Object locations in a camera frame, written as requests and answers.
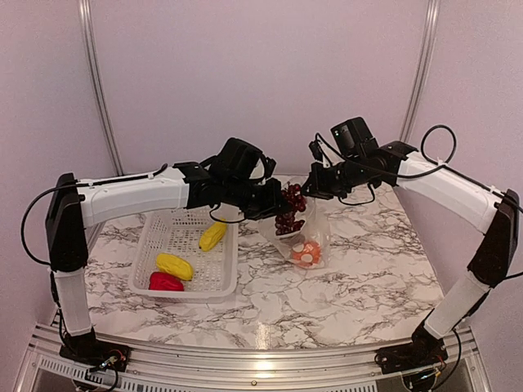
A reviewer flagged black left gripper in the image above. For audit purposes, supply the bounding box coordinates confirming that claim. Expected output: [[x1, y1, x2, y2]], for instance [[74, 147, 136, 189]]
[[224, 175, 293, 221]]

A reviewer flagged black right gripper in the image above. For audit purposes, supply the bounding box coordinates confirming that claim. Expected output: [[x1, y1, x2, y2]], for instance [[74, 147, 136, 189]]
[[299, 154, 369, 200]]

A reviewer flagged dark red grape bunch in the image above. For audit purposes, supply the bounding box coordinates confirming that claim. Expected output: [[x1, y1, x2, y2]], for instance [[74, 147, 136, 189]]
[[275, 181, 307, 237]]

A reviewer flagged clear zip top bag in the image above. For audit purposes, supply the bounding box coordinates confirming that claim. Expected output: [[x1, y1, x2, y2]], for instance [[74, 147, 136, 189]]
[[258, 176, 330, 269]]

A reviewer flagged orange mini pumpkin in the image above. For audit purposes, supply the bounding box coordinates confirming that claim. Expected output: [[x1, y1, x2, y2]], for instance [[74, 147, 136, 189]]
[[291, 241, 321, 268]]

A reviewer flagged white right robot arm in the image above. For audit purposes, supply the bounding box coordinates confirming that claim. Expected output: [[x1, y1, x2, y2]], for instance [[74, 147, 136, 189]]
[[303, 141, 521, 373]]

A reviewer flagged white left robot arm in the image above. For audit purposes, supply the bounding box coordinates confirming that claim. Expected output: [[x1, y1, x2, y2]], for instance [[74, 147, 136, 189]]
[[45, 158, 290, 364]]

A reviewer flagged white plastic perforated basket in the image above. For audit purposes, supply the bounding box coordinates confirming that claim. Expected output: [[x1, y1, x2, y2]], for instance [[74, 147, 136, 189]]
[[128, 207, 238, 303]]

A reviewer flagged red bell pepper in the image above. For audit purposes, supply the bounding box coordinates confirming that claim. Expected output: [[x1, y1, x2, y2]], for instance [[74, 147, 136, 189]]
[[149, 272, 185, 292]]

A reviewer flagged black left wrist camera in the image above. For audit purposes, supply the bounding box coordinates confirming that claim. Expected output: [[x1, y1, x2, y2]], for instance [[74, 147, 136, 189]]
[[208, 137, 276, 184]]

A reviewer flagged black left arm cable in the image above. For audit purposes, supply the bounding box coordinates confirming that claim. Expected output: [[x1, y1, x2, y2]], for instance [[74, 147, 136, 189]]
[[20, 163, 168, 266]]

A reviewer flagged aluminium frame post right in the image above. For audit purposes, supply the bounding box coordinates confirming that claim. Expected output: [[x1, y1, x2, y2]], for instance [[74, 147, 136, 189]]
[[400, 0, 440, 142]]

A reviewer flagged aluminium frame post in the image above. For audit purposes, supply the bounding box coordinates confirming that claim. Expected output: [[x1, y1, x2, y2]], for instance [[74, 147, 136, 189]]
[[400, 0, 440, 142], [78, 0, 124, 176]]

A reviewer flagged aluminium front table rail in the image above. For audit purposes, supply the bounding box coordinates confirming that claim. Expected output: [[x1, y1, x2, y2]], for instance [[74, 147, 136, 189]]
[[16, 322, 494, 392]]

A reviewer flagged aluminium frame post left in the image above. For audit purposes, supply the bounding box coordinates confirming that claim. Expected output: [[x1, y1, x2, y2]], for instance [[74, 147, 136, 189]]
[[78, 0, 124, 176]]

